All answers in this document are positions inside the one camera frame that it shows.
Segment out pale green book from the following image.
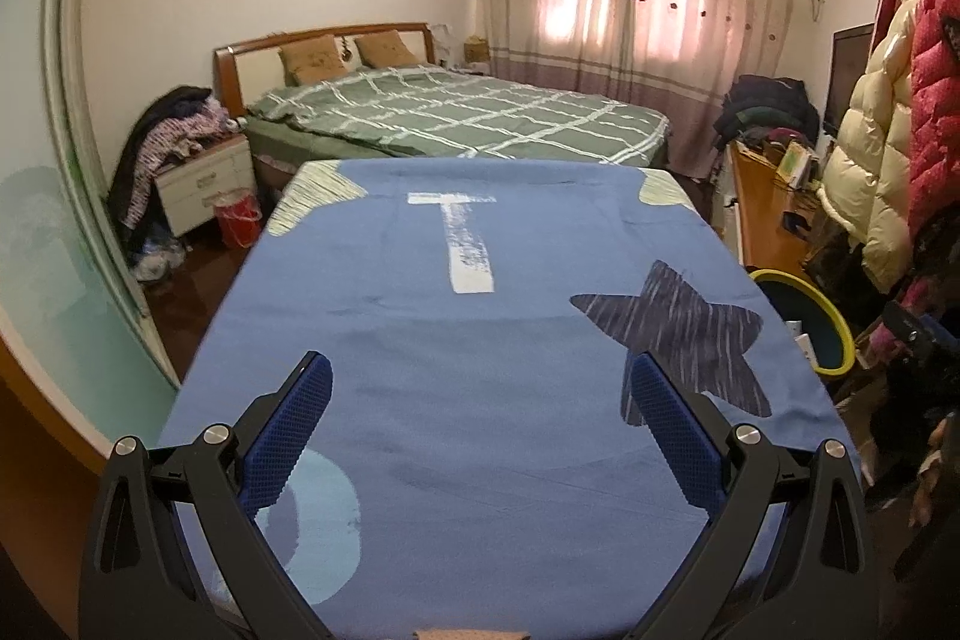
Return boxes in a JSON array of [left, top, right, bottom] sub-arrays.
[[775, 139, 815, 190]]

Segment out pile of dark clothes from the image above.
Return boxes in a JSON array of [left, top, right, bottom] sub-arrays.
[[712, 74, 820, 150]]

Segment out green plaid duvet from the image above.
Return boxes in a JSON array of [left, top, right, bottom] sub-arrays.
[[247, 66, 670, 167]]

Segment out pink floral garment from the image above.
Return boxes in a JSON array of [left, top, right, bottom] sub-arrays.
[[862, 269, 960, 378]]

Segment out pile of clothes on nightstand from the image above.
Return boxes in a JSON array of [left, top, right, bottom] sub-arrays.
[[109, 85, 241, 251]]

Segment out black jacket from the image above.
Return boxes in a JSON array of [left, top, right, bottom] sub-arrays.
[[840, 377, 960, 633]]

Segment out red puffer jacket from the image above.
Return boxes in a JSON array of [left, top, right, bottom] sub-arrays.
[[904, 0, 960, 251]]

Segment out cream puffer jacket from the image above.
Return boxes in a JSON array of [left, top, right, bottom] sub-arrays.
[[821, 0, 927, 292]]

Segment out wooden side desk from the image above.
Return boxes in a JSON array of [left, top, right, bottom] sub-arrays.
[[724, 145, 826, 281]]

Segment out blue star print tablecloth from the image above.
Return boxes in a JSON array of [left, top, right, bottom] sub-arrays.
[[157, 156, 863, 640]]

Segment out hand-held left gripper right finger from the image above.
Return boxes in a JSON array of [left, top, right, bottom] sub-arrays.
[[628, 349, 878, 640]]

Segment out white plastic bags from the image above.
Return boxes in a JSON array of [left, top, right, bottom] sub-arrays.
[[131, 231, 187, 283]]

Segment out person's right hand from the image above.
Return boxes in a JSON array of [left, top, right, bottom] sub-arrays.
[[907, 415, 953, 530]]

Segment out black television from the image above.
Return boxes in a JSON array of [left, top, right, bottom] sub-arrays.
[[823, 21, 877, 139]]

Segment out red bucket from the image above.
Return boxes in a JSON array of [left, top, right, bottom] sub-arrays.
[[214, 188, 263, 249]]

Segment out wooden bed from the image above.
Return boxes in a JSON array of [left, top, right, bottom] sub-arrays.
[[214, 21, 671, 176]]

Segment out brown pillow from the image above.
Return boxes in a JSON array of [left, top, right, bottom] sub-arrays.
[[279, 36, 350, 85], [354, 30, 421, 70]]

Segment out yellow rimmed waste bin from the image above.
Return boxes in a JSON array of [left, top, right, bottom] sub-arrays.
[[750, 269, 856, 378]]

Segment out white nightstand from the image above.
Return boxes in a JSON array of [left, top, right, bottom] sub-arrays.
[[154, 134, 254, 238]]

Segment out glass wardrobe sliding door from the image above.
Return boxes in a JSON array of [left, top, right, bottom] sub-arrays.
[[0, 0, 181, 453]]

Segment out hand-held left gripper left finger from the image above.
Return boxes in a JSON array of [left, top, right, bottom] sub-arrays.
[[79, 350, 335, 640]]

